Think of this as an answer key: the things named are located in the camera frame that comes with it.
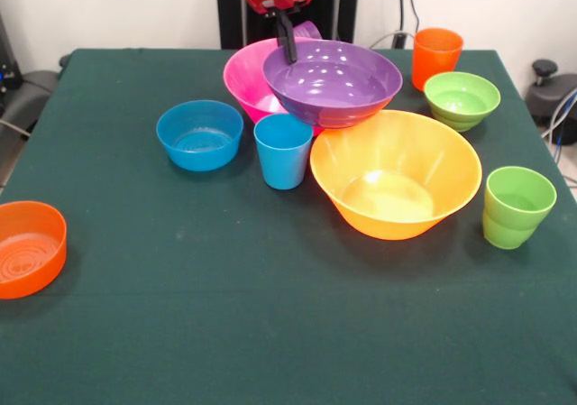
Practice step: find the purple plastic cup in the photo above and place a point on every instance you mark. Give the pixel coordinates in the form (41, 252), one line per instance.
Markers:
(308, 30)

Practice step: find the pink plastic bowl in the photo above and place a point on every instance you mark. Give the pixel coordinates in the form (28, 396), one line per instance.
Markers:
(248, 80)

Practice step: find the purple plastic bowl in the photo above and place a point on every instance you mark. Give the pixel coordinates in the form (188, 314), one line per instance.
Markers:
(333, 94)

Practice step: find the blue plastic cup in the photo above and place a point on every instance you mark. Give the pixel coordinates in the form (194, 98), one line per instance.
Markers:
(284, 161)

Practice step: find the green plastic bowl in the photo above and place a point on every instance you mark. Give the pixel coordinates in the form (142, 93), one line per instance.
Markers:
(462, 107)

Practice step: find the yellow plastic bowl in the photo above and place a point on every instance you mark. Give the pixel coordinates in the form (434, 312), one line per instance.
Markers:
(446, 170)

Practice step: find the orange plastic bowl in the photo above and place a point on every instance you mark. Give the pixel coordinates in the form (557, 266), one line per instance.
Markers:
(27, 269)

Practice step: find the blue plastic bowl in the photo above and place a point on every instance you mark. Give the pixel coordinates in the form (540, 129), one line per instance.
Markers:
(200, 152)

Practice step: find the orange plastic cup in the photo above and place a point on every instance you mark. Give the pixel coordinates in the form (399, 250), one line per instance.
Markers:
(435, 55)

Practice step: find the grey chair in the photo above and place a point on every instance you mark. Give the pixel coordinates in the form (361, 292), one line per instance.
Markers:
(27, 94)

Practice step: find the dark equipment box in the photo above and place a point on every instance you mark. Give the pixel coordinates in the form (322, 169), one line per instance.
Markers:
(6, 76)

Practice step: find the green plastic cup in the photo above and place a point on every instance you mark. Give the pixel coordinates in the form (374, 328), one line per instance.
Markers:
(514, 229)

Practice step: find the dark green tablecloth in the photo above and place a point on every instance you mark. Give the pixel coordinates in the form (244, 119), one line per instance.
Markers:
(225, 333)

